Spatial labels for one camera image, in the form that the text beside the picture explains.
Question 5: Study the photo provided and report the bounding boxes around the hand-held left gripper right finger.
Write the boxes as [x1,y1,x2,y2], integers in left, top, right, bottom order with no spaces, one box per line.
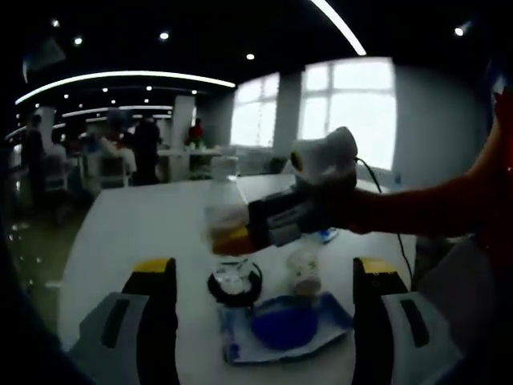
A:
[350,256,462,385]

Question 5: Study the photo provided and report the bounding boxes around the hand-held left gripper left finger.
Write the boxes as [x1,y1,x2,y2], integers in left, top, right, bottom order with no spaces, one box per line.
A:
[67,257,180,385]

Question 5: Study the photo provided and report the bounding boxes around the small blue packet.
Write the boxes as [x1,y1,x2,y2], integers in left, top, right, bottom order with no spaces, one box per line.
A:
[316,226,340,245]

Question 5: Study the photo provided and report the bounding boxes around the clear plastic bottle red label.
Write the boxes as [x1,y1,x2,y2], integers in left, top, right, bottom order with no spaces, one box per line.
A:
[203,158,261,300]

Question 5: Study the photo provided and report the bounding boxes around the black ring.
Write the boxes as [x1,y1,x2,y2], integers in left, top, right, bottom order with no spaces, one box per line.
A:
[207,260,265,309]

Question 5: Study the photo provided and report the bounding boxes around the blue disc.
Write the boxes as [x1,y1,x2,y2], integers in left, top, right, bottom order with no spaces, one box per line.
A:
[218,291,356,365]

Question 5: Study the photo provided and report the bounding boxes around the group of ceiling spot lights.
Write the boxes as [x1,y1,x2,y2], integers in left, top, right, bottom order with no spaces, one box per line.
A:
[15,18,468,121]

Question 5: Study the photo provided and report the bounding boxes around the large window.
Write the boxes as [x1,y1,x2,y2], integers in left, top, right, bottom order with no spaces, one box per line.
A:
[300,59,398,172]
[230,74,280,148]

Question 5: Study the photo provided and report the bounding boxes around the grey mesh office chair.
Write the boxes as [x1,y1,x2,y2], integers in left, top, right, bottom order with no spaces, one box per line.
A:
[412,240,506,354]

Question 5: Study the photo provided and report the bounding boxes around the white table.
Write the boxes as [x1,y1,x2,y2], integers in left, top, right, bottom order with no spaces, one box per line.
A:
[58,172,418,385]

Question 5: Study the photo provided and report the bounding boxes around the straight ceiling light strip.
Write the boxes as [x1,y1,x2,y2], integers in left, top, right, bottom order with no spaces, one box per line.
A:
[310,0,368,56]

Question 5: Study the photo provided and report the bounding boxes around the curved ceiling light strip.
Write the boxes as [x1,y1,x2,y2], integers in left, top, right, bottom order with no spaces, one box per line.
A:
[14,71,236,106]

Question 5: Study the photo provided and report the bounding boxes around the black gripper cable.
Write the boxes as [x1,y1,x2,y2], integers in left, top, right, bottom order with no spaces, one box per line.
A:
[354,156,414,284]

